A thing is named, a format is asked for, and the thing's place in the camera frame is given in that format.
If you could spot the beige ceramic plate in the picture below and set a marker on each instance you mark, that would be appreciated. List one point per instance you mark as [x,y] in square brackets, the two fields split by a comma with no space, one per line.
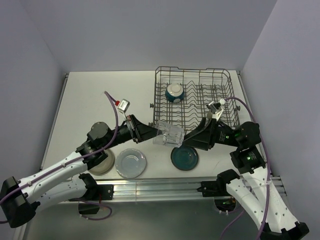
[105,166]

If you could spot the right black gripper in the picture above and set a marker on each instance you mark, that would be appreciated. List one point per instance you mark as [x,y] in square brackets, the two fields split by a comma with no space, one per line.
[203,135]

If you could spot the aluminium mounting rail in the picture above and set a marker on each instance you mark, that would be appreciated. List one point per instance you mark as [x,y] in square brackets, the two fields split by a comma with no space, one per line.
[155,190]

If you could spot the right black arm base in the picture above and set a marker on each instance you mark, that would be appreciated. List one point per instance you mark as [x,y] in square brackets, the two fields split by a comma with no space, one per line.
[224,203]

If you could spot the grey wire dish rack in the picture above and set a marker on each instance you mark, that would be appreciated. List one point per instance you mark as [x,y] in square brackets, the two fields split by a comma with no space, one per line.
[200,87]

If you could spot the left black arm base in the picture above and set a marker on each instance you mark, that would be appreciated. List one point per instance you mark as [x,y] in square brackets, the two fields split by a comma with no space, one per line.
[89,206]

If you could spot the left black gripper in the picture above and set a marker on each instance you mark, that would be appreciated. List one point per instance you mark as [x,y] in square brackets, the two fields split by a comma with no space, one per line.
[141,132]

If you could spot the teal white ceramic bowl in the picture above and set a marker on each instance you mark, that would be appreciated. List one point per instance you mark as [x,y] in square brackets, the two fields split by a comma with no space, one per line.
[174,93]

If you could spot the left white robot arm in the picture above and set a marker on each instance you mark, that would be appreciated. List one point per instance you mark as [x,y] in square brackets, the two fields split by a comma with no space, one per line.
[68,179]

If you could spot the clear glass tumbler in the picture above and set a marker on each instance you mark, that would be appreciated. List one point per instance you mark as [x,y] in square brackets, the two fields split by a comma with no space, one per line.
[168,135]

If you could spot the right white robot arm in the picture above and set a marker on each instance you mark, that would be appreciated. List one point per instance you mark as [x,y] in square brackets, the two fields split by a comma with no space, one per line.
[249,183]

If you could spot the teal ceramic plate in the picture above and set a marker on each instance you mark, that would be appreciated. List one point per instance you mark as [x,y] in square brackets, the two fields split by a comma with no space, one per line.
[184,158]

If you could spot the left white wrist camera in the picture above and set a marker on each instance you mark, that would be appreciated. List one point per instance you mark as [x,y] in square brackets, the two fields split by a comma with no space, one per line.
[122,105]

